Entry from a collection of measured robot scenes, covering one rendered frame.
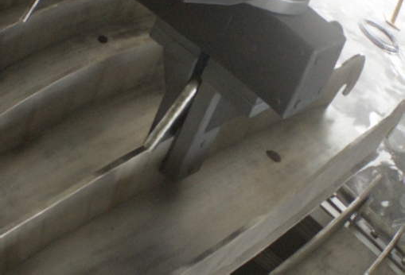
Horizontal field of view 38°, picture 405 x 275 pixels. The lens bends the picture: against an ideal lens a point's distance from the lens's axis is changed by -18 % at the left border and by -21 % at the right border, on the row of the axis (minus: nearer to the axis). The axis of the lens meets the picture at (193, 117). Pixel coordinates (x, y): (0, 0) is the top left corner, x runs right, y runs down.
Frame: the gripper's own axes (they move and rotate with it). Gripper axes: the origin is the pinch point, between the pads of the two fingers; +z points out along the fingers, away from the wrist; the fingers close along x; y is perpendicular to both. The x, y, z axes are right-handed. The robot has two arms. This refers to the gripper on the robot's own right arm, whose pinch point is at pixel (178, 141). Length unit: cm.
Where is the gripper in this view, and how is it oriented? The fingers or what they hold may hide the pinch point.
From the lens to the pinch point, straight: 46.9
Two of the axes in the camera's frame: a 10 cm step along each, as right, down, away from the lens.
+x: -7.0, -6.1, 3.7
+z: -3.3, 7.3, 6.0
